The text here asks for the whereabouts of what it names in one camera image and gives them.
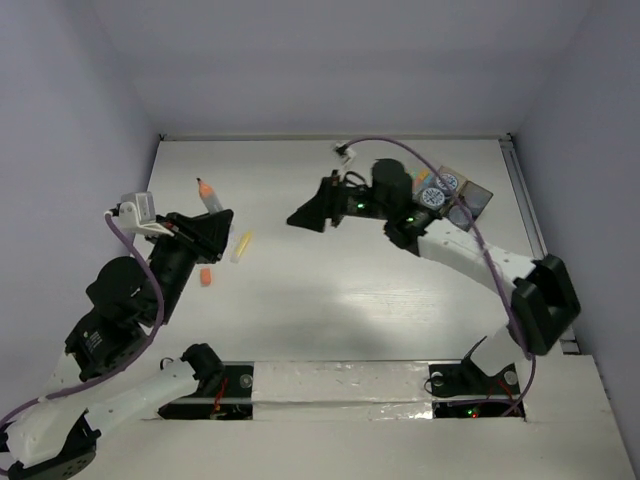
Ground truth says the red orange marker cap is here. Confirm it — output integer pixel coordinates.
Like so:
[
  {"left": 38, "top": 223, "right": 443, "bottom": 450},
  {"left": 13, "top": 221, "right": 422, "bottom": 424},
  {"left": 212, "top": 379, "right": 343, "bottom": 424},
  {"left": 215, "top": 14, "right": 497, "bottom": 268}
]
[{"left": 199, "top": 268, "right": 213, "bottom": 287}]

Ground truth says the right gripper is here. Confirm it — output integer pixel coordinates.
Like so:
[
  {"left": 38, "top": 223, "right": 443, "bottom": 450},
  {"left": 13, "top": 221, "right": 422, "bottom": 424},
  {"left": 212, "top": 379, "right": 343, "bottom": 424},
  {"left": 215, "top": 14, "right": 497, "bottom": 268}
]
[{"left": 286, "top": 170, "right": 393, "bottom": 233}]

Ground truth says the pink orange highlighter marker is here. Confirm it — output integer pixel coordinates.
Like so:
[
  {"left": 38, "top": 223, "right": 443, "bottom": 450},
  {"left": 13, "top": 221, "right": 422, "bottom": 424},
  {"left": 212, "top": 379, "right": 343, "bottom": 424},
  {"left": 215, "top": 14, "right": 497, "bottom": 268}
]
[{"left": 411, "top": 169, "right": 431, "bottom": 192}]

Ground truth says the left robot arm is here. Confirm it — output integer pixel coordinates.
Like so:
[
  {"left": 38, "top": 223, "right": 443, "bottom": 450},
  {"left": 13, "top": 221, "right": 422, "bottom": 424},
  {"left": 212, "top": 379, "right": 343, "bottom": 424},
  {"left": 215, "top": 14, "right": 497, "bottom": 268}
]
[{"left": 1, "top": 202, "right": 234, "bottom": 479}]

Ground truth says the yellow highlighter marker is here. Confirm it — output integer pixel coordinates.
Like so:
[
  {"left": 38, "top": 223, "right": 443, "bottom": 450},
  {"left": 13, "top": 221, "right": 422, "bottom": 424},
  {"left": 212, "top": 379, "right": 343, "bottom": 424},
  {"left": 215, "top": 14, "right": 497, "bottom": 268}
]
[{"left": 230, "top": 231, "right": 253, "bottom": 264}]

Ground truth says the orange tip clear marker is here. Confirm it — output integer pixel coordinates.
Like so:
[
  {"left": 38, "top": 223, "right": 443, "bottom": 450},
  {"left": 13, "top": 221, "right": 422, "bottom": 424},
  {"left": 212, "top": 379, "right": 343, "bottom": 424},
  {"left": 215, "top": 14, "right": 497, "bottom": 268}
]
[{"left": 196, "top": 177, "right": 224, "bottom": 214}]

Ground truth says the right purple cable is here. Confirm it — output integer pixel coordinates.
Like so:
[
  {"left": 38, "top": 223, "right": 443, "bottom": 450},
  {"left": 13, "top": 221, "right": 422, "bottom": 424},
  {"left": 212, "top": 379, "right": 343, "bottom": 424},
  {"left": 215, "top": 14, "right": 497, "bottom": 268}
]
[{"left": 347, "top": 137, "right": 537, "bottom": 419}]

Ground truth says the orange plastic container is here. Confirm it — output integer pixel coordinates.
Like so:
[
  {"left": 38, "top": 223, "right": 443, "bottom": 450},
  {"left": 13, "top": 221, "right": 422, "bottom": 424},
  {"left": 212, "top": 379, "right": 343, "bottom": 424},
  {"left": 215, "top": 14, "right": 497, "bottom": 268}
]
[{"left": 413, "top": 166, "right": 468, "bottom": 214}]

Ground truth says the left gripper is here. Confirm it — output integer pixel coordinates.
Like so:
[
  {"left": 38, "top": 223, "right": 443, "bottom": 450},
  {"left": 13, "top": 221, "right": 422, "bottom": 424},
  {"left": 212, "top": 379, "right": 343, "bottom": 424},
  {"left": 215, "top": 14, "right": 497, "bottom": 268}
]
[{"left": 150, "top": 207, "right": 238, "bottom": 322}]

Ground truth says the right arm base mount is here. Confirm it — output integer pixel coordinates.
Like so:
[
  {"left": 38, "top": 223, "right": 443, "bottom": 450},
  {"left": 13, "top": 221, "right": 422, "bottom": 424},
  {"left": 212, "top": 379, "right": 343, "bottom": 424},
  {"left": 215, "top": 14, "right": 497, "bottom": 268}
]
[{"left": 423, "top": 337, "right": 526, "bottom": 419}]

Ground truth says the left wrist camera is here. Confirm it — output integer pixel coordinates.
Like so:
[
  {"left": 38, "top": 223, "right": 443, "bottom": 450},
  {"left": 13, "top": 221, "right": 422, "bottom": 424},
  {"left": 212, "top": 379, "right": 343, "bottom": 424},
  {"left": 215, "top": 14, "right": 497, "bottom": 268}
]
[{"left": 108, "top": 191, "right": 171, "bottom": 237}]

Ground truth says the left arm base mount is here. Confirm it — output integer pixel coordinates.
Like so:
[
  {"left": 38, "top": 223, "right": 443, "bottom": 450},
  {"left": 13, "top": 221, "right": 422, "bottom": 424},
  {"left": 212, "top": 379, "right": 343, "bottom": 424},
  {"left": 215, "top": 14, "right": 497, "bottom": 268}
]
[{"left": 158, "top": 343, "right": 254, "bottom": 421}]

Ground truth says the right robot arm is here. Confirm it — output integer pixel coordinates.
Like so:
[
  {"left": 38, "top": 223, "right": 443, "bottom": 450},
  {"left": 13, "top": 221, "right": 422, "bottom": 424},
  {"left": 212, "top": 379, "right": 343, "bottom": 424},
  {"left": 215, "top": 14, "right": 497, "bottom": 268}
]
[{"left": 286, "top": 159, "right": 581, "bottom": 392}]

